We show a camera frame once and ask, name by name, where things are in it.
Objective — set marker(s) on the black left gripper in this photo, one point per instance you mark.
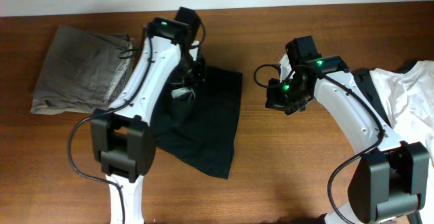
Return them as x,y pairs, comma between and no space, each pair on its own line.
183,95

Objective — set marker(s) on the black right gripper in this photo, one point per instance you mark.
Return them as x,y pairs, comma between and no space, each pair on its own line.
279,102

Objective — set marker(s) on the black shorts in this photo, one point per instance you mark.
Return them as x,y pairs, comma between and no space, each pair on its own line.
200,130

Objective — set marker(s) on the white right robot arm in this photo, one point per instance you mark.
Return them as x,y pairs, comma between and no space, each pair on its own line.
393,177

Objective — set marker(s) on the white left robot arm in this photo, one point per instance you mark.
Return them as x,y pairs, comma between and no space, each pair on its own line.
170,65

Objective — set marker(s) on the folded grey shorts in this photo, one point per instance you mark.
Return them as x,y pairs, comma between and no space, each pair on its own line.
82,71

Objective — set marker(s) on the white t-shirt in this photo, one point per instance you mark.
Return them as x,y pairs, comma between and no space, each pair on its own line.
407,99

